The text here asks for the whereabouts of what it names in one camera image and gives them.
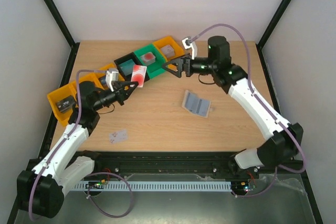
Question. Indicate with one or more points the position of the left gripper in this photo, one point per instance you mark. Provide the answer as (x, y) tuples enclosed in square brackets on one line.
[(119, 88)]

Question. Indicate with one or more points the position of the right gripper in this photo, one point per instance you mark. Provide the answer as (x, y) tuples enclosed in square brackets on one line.
[(187, 66)]

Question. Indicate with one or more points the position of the red circle white card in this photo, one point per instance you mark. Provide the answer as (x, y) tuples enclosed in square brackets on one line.
[(138, 75)]

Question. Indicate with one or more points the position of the beige card holder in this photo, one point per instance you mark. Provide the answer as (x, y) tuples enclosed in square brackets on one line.
[(196, 105)]

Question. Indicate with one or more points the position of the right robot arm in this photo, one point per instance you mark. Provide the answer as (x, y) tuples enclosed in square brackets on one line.
[(282, 138)]

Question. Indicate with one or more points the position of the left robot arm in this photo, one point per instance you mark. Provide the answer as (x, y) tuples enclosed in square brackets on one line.
[(42, 190)]

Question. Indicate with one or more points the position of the white patterned card stack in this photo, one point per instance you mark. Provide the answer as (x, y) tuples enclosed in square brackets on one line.
[(168, 51)]

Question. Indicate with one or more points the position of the blue card stack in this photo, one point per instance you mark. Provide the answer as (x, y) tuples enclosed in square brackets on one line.
[(102, 80)]

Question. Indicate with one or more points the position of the red circle card stack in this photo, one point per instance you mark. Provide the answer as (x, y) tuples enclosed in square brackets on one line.
[(148, 58)]

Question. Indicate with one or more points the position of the black VIP card stack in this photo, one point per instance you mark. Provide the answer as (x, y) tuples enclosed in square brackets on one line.
[(65, 104)]

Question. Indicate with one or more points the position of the yellow bin far right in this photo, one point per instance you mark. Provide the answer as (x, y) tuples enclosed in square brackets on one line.
[(168, 40)]

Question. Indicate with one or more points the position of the yellow bin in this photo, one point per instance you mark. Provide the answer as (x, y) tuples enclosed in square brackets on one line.
[(168, 40), (88, 77), (105, 68), (58, 95)]

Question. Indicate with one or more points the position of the green bin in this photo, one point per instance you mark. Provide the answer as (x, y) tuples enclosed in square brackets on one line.
[(154, 69)]

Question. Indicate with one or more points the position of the black bin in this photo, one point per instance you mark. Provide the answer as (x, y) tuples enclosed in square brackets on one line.
[(125, 58)]

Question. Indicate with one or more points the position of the yellow bin far left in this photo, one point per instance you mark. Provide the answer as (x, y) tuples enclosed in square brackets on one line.
[(58, 95)]

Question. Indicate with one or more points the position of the white slotted cable duct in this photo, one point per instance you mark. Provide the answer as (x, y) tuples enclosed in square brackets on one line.
[(156, 186)]

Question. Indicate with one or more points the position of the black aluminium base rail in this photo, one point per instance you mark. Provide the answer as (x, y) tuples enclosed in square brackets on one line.
[(217, 164)]

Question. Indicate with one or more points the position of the left black frame post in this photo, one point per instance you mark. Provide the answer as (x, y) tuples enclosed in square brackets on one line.
[(60, 23)]

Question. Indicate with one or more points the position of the black frame post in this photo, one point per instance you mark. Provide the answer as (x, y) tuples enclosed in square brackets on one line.
[(60, 23), (273, 23)]

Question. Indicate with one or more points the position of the right black frame post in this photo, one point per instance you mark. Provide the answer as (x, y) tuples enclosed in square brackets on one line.
[(273, 23)]

